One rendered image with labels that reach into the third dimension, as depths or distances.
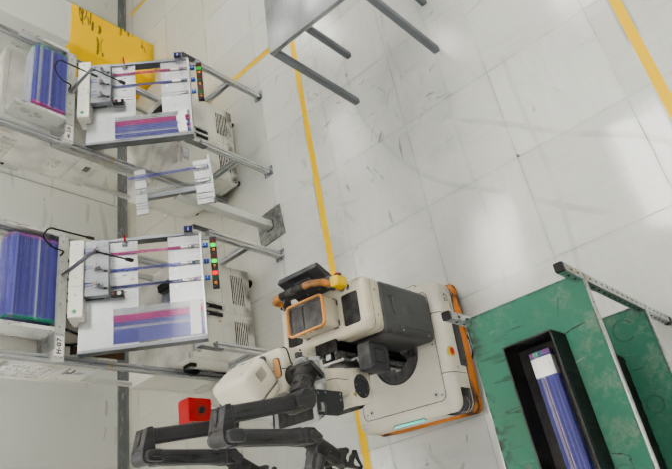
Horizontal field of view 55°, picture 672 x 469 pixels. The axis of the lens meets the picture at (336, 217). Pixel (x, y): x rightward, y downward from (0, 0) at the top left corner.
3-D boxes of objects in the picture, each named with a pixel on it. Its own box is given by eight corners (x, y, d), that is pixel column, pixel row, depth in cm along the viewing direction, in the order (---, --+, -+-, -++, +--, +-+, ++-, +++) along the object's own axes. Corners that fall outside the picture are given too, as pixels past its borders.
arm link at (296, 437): (228, 425, 199) (206, 432, 205) (229, 445, 196) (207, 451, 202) (322, 425, 229) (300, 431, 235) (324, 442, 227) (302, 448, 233)
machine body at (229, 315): (254, 273, 463) (183, 254, 420) (264, 367, 430) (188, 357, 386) (199, 306, 498) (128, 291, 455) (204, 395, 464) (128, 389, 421)
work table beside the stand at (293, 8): (439, 51, 400) (357, -16, 344) (355, 105, 438) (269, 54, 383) (425, -2, 420) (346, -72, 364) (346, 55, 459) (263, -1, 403)
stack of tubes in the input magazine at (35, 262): (58, 240, 372) (11, 228, 353) (54, 322, 348) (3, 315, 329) (48, 249, 379) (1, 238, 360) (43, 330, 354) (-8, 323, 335)
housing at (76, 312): (90, 250, 391) (84, 239, 379) (88, 325, 367) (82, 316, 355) (76, 251, 390) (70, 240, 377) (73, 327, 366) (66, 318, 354)
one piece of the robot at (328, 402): (296, 396, 283) (259, 393, 268) (342, 381, 267) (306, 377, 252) (299, 434, 275) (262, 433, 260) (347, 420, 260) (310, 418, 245)
